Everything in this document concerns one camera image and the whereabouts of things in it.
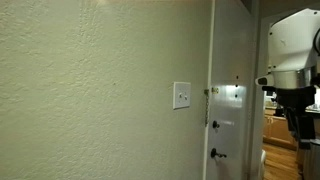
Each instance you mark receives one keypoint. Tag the grey trash can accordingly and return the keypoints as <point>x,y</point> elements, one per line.
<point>311,160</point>

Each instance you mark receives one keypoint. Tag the white door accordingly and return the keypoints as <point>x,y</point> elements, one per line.
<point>230,100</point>

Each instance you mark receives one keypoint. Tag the white double switch plate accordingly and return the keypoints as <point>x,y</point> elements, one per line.
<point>181,95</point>

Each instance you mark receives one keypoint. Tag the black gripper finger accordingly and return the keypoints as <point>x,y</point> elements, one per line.
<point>305,144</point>

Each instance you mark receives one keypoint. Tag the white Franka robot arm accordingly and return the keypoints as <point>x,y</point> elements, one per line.
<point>293,43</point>

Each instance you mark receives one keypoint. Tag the white toggle switch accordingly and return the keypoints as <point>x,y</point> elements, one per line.
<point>185,96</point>
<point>180,95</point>

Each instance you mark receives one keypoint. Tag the dark deadbolt knob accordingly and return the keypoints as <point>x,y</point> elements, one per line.
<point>216,124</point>

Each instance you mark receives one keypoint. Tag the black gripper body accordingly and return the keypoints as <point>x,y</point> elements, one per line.
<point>296,100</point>

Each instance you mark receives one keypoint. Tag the black camera on stand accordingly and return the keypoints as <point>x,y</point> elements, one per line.
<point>276,108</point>

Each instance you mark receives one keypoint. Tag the wooden kitchen cabinet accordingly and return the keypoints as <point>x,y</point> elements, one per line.
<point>276,130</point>

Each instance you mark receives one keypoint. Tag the white object behind door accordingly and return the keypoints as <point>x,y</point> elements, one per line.
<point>262,165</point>

